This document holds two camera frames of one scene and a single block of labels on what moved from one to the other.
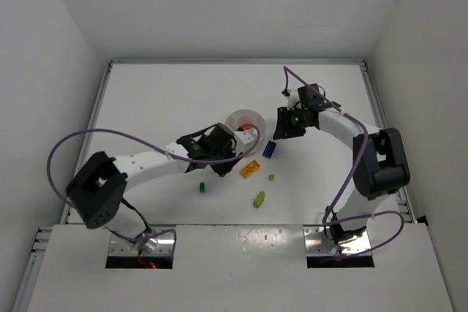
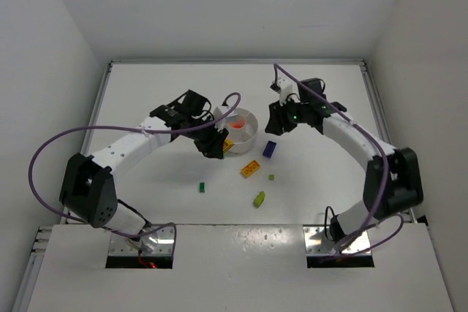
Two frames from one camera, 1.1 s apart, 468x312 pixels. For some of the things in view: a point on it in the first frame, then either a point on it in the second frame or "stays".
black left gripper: x=223 y=167 → x=209 y=140
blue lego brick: x=269 y=149 stays
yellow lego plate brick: x=250 y=169 stays
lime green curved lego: x=259 y=199 stays
